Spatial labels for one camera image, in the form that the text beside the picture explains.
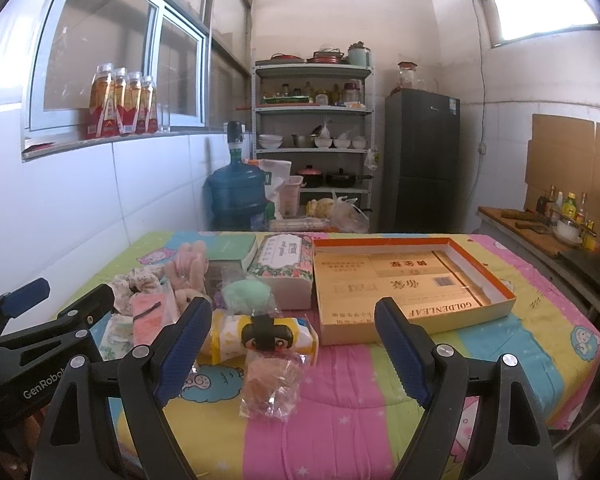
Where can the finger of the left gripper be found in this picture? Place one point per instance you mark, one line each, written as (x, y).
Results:
(15, 303)
(82, 314)

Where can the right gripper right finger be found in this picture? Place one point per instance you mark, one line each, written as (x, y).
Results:
(509, 439)

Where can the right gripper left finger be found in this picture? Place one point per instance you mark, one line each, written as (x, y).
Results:
(78, 440)

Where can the pink pouch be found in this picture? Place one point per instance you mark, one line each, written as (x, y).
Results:
(150, 313)

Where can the floral white scrunchie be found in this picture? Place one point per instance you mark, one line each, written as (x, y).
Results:
(144, 280)

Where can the pink plush bunny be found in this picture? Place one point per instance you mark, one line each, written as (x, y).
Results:
(186, 273)

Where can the yellow cartoon tissue pack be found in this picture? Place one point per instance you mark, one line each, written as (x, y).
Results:
(233, 335)

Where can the green sponge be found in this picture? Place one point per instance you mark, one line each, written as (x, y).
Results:
(248, 297)

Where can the brown puff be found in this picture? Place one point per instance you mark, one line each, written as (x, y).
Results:
(271, 387)

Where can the green book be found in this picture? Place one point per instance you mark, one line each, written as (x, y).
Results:
(231, 250)

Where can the orange gold shallow box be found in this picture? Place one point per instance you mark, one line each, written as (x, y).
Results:
(435, 282)

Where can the colorful cartoon bedsheet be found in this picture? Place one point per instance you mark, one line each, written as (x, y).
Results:
(353, 419)

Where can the blue water jug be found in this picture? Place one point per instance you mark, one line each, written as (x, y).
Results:
(237, 190)

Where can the floral tissue box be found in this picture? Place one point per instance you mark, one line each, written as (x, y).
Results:
(285, 263)

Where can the orange drink bottle pack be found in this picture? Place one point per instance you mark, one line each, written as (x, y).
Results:
(121, 103)

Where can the wooden counter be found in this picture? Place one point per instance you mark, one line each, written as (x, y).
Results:
(509, 228)

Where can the white bowl on counter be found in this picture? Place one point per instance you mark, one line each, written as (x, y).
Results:
(567, 232)

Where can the pink plastic bin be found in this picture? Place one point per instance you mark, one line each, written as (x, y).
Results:
(289, 196)

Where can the white sack with green label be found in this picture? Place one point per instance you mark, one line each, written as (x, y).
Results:
(276, 174)

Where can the yellow oil bottle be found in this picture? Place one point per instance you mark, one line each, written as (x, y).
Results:
(569, 206)

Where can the plastic bag of food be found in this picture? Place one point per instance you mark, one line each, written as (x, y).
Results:
(338, 213)

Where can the cardboard sheet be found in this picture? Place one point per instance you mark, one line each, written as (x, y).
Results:
(564, 153)

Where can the black refrigerator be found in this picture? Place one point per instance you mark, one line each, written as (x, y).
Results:
(419, 185)

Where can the metal shelf rack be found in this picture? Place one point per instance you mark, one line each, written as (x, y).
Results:
(320, 117)

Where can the glass jar on fridge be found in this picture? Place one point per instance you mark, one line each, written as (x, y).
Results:
(408, 78)

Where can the teal canister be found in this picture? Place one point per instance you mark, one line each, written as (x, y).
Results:
(359, 55)

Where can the sliding window frame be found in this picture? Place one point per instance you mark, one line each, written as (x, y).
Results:
(157, 38)

